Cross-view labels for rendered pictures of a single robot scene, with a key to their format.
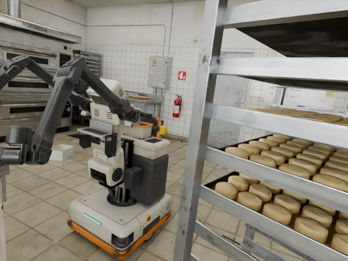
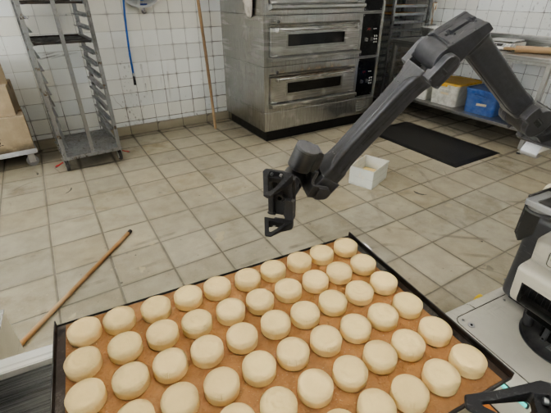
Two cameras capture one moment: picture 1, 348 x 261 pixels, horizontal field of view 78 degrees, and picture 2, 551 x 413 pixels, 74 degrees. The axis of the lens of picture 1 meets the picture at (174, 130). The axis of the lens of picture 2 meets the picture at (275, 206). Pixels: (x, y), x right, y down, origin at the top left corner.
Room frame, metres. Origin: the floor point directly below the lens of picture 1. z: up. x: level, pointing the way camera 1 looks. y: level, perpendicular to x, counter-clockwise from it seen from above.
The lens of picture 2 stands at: (0.32, 0.72, 1.39)
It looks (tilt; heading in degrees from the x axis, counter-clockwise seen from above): 31 degrees down; 35
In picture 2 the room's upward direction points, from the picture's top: straight up
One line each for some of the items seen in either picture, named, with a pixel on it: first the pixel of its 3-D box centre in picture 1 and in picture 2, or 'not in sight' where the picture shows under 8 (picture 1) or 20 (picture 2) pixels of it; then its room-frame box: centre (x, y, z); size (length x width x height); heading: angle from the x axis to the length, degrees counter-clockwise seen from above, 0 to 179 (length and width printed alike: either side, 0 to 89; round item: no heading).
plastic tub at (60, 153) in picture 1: (61, 152); (368, 171); (3.06, 1.66, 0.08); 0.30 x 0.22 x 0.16; 176
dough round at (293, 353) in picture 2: not in sight; (293, 353); (0.64, 0.91, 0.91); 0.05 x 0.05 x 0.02
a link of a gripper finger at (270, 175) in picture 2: not in sight; (274, 191); (0.88, 1.11, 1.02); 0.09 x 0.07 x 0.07; 16
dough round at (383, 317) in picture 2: not in sight; (382, 316); (0.79, 0.82, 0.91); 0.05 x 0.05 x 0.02
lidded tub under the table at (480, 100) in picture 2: not in sight; (490, 99); (5.01, 1.08, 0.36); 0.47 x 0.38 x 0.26; 157
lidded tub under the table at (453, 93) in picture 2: not in sight; (454, 91); (5.19, 1.49, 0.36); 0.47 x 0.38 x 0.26; 156
